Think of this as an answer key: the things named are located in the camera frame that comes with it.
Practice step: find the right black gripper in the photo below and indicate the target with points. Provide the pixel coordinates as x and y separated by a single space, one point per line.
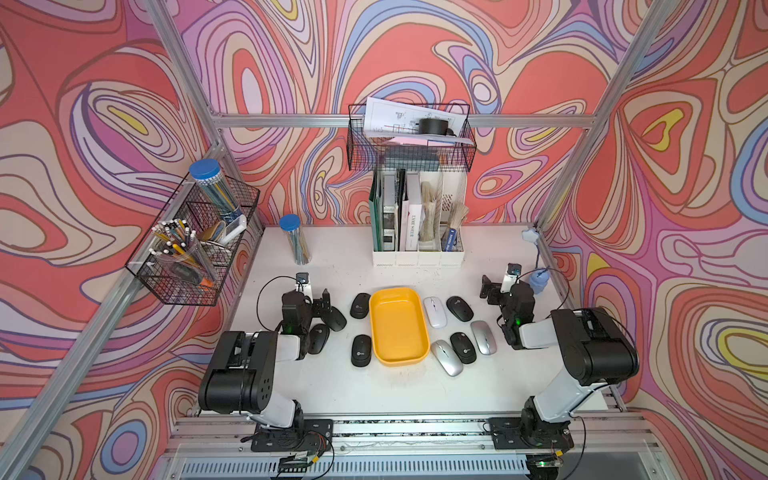
496 292

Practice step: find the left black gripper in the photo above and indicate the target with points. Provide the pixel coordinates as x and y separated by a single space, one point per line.
321 306

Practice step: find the silver mouse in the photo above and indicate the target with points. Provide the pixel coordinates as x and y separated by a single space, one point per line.
447 358
484 338

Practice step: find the white mouse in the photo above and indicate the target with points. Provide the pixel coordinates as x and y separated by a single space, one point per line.
435 312

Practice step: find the black mouse with flower sticker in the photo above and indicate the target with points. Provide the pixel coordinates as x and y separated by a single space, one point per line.
463 348

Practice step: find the yellow storage tray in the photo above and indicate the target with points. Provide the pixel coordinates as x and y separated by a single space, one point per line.
398 327

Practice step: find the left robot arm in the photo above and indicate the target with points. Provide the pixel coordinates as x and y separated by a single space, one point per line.
240 377

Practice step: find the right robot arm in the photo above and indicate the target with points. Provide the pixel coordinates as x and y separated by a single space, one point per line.
595 354

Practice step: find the small blue desk lamp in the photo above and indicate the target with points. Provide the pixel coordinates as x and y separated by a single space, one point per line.
539 276

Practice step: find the blue lid tube on table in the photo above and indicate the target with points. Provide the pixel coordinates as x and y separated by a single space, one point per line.
291 225

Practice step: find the white file organizer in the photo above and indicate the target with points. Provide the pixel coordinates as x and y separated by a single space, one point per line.
422 217

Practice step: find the green folder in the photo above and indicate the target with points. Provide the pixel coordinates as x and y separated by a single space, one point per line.
376 210

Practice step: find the clear pen holder cup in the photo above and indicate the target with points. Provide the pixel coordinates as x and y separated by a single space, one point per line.
178 251

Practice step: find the blue lid tube in basket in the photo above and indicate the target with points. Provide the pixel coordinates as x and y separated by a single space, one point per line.
212 181

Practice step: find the black tape roll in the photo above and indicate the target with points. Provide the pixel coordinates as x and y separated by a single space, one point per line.
434 127

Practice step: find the white papers in basket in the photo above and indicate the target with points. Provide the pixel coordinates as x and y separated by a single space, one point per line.
398 121

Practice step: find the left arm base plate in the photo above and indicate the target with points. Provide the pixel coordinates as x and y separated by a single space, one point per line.
292 435

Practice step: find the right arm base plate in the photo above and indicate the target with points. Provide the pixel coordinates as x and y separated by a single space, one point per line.
516 433

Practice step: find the black wire basket left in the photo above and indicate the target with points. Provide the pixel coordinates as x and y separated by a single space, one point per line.
230 258

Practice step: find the black wire basket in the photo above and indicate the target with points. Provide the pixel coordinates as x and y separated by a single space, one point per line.
368 154
230 258

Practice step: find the black wire basket back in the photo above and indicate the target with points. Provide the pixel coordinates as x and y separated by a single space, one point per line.
368 154

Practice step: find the aluminium front rail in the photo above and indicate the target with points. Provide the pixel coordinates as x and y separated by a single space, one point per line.
607 445

